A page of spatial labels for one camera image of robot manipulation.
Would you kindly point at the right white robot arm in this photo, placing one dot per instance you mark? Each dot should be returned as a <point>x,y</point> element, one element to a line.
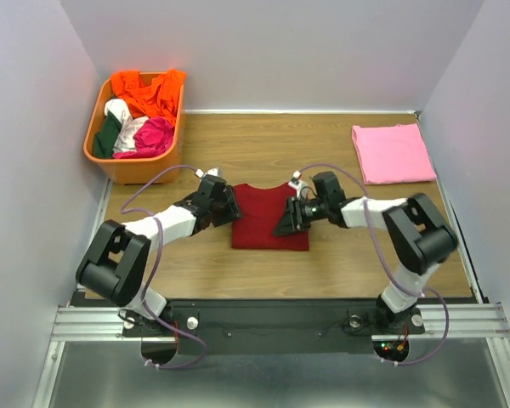
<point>410,235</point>

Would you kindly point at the white t shirt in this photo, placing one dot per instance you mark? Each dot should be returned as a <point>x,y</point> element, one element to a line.
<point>123,126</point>

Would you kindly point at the magenta t shirt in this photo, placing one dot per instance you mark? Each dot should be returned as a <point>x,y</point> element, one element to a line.
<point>144,138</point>

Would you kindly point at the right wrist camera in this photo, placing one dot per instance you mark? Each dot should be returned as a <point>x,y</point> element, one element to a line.
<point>325,188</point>

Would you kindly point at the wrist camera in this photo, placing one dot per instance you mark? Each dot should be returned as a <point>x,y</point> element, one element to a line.
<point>212,184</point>
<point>325,188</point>

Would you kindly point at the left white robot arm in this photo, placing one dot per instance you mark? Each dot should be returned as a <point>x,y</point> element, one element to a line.
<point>114,264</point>

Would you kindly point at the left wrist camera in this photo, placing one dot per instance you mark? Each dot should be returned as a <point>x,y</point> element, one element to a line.
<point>212,184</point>

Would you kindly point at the folded pink t shirt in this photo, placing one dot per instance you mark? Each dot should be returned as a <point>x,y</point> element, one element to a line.
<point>392,155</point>

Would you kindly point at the orange t shirt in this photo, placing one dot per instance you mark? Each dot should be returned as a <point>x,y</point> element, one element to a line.
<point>159,98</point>

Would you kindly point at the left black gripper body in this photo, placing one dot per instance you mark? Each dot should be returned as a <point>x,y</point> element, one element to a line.
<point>226,209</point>

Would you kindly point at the dark green t shirt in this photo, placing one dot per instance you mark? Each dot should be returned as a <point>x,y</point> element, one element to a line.
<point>105,138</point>

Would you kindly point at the aluminium frame rail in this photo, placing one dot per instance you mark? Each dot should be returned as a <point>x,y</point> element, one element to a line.
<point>98,367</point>

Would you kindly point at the orange plastic laundry basket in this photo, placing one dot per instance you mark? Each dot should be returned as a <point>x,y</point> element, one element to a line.
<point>132,171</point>

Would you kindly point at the dark red t shirt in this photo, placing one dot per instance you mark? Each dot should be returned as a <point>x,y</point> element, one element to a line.
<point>262,210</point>

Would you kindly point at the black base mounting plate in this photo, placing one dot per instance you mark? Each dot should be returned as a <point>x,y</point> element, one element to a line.
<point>272,326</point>

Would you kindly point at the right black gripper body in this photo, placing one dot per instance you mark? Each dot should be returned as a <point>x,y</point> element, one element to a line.
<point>311,210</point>

